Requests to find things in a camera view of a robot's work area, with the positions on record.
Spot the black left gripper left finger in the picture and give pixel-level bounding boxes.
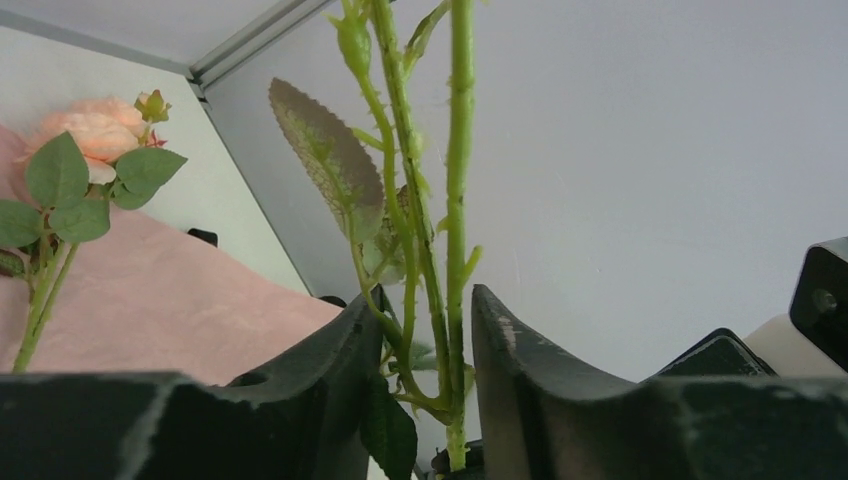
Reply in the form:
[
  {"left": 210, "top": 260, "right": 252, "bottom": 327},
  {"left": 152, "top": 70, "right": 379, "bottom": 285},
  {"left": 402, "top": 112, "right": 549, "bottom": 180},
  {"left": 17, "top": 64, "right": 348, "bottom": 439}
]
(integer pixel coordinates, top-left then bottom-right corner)
[{"left": 1, "top": 297, "right": 382, "bottom": 479}]

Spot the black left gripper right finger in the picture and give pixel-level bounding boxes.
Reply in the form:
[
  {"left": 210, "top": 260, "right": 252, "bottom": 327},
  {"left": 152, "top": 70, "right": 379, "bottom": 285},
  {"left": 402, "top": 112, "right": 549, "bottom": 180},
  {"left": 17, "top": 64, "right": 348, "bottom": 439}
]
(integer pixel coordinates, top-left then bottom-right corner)
[{"left": 471, "top": 284, "right": 847, "bottom": 479}]

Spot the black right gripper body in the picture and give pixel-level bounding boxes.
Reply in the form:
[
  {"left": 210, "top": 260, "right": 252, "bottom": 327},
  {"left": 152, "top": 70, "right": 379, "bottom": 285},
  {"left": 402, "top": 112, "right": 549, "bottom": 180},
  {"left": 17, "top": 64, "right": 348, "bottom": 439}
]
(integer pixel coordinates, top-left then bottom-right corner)
[{"left": 657, "top": 237, "right": 847, "bottom": 379}]

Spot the purple wrapping paper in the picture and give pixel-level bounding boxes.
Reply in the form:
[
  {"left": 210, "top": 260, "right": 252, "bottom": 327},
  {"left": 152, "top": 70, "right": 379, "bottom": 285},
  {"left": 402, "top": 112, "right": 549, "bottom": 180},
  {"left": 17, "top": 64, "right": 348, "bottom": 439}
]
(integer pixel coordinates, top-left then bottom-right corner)
[{"left": 0, "top": 122, "right": 344, "bottom": 387}]

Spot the yellow flower stem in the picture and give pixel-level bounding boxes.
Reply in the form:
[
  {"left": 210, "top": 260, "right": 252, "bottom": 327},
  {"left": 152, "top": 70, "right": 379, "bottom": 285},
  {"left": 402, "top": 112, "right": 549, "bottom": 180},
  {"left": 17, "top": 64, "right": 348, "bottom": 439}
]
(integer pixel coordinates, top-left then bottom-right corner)
[{"left": 268, "top": 1, "right": 482, "bottom": 479}]

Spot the pink and yellow flower bouquet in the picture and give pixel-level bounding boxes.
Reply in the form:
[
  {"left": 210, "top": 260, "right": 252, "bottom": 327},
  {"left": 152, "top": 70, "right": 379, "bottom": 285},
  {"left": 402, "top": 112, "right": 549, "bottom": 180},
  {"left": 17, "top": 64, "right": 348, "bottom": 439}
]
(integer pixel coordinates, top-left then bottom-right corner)
[{"left": 1, "top": 89, "right": 187, "bottom": 373}]

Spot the black ribbon gold lettering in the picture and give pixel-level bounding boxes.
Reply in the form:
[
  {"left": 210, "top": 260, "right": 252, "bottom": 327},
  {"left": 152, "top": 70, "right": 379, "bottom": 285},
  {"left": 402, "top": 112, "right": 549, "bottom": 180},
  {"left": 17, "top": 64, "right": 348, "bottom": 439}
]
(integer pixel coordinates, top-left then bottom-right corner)
[{"left": 187, "top": 228, "right": 219, "bottom": 248}]

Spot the aluminium frame rail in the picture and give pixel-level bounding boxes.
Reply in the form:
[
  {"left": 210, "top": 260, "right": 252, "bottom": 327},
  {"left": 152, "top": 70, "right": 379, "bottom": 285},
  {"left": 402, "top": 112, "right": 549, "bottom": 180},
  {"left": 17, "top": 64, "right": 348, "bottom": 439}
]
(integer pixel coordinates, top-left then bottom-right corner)
[{"left": 1, "top": 0, "right": 329, "bottom": 88}]

